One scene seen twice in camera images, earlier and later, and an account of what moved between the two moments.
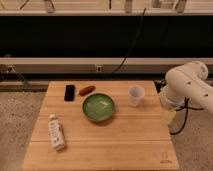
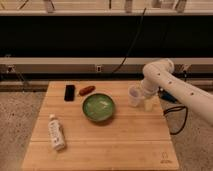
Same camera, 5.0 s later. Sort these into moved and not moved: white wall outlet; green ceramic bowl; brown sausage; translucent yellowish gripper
Moved: translucent yellowish gripper
Not moved: white wall outlet; brown sausage; green ceramic bowl
